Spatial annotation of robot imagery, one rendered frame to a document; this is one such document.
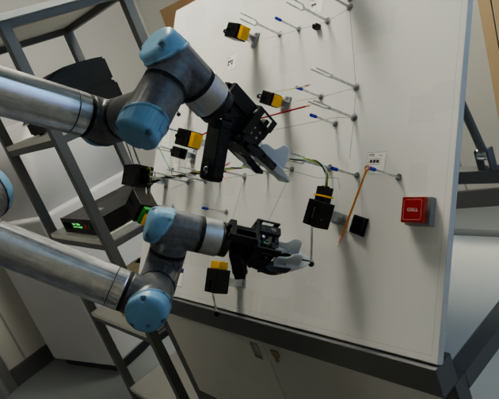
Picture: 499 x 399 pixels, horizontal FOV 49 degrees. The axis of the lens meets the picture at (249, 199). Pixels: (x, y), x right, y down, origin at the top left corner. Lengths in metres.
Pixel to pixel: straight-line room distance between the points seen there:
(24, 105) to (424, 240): 0.75
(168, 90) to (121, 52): 3.75
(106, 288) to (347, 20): 0.84
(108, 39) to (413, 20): 3.55
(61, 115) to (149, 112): 0.15
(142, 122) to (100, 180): 2.54
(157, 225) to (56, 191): 2.16
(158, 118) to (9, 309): 3.16
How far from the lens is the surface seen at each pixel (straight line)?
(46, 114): 0.91
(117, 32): 4.65
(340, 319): 1.22
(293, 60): 1.49
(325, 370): 1.40
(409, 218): 1.08
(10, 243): 1.01
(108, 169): 3.41
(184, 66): 0.90
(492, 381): 1.28
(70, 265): 0.99
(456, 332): 1.28
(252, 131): 1.00
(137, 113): 0.84
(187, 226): 1.06
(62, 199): 3.20
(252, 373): 1.71
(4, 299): 3.90
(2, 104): 0.89
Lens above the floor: 1.53
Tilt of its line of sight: 16 degrees down
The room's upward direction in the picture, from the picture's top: 21 degrees counter-clockwise
